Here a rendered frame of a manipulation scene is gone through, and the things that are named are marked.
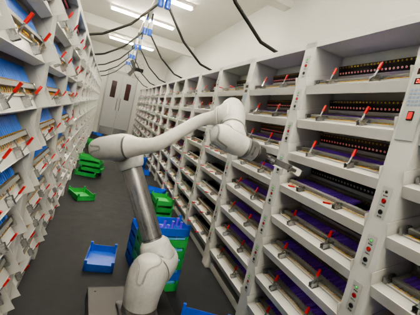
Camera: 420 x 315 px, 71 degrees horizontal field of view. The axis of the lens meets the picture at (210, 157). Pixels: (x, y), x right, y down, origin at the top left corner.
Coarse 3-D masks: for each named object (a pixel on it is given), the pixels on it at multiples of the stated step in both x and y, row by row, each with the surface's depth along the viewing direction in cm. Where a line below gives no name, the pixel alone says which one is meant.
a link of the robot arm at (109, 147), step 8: (104, 136) 131; (112, 136) 129; (120, 136) 129; (96, 144) 128; (104, 144) 127; (112, 144) 126; (120, 144) 126; (96, 152) 129; (104, 152) 127; (112, 152) 127; (120, 152) 127; (112, 160) 134; (120, 160) 136
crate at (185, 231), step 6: (180, 216) 212; (162, 222) 209; (168, 222) 211; (174, 222) 213; (162, 228) 188; (168, 228) 190; (174, 228) 206; (186, 228) 202; (162, 234) 189; (168, 234) 191; (174, 234) 193; (180, 234) 195; (186, 234) 197
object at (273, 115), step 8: (272, 104) 224; (280, 104) 191; (288, 104) 205; (248, 112) 231; (256, 112) 215; (264, 112) 213; (272, 112) 203; (280, 112) 192; (288, 112) 174; (256, 120) 211; (264, 120) 200; (272, 120) 190; (280, 120) 182
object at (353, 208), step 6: (294, 180) 167; (306, 186) 155; (312, 192) 150; (318, 192) 146; (330, 198) 138; (336, 198) 136; (342, 204) 131; (348, 204) 129; (354, 210) 125; (360, 210) 122
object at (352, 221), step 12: (288, 180) 169; (324, 180) 161; (288, 192) 162; (300, 192) 153; (360, 192) 138; (312, 204) 143; (324, 204) 136; (336, 216) 128; (348, 216) 123; (360, 228) 116
